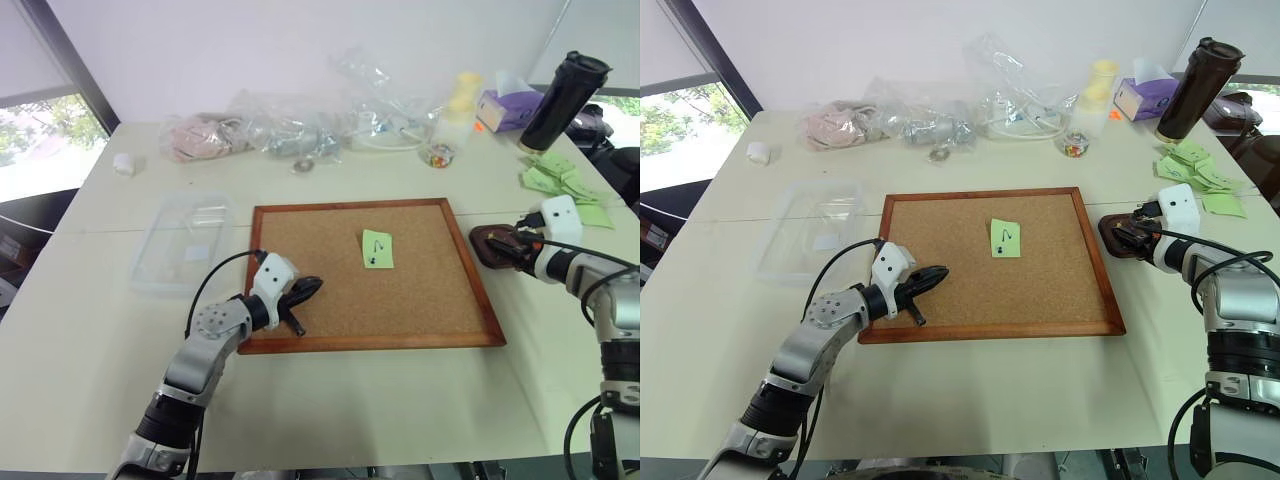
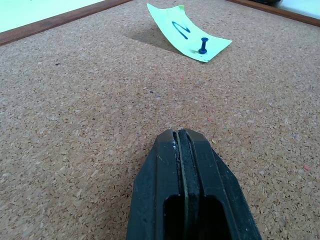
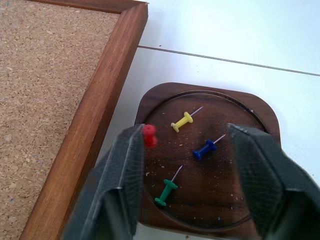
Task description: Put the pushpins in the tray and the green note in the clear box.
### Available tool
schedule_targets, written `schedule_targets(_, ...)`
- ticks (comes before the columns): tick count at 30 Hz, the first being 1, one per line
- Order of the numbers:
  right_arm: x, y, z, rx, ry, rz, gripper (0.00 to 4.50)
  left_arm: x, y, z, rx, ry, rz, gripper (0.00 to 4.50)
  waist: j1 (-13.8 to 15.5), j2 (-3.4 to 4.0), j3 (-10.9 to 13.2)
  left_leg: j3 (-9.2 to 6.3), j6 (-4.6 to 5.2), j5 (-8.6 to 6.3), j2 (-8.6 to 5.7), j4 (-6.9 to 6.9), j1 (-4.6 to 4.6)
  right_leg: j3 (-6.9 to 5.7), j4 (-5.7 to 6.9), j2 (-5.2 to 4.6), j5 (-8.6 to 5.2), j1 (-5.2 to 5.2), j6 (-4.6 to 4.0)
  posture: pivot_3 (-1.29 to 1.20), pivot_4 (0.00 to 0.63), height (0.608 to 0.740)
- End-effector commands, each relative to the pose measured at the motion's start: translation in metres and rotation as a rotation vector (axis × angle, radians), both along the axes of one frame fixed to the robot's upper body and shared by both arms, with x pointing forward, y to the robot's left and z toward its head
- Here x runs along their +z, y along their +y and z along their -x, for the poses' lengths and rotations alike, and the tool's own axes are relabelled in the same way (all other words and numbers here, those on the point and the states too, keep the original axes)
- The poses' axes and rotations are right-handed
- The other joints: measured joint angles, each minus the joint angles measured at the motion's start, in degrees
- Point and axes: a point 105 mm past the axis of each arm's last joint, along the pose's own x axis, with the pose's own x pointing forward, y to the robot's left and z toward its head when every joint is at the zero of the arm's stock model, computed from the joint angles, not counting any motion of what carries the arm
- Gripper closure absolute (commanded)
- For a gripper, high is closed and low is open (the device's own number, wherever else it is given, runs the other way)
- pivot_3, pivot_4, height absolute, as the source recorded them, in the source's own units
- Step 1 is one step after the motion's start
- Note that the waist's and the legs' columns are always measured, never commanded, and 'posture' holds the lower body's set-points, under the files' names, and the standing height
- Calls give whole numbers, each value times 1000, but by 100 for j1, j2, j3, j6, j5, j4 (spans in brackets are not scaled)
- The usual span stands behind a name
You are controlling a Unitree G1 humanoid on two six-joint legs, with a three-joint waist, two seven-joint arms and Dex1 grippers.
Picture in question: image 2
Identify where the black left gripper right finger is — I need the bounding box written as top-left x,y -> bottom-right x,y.
177,128 -> 263,240

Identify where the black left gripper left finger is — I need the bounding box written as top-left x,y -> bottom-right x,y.
125,129 -> 189,240

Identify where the green sticky note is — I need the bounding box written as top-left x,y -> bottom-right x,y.
146,2 -> 233,63

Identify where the blue pushpin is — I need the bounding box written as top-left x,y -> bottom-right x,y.
198,37 -> 210,55

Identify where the cork board with wooden frame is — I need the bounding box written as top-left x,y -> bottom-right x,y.
0,0 -> 320,240

